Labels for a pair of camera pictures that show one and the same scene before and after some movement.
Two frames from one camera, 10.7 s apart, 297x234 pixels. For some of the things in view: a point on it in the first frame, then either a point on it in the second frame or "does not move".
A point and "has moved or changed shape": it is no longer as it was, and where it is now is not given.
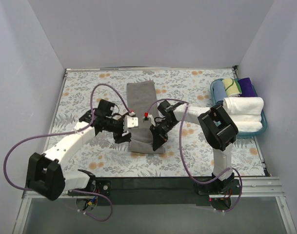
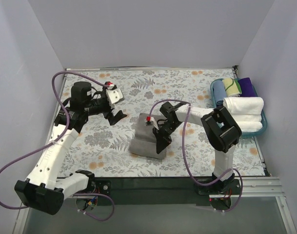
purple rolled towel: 247,88 does not move
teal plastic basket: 211,92 does not move
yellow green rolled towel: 233,88 does not move
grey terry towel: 142,101 has moved or changed shape
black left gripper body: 121,131 → 109,115
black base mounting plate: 143,192 does not move
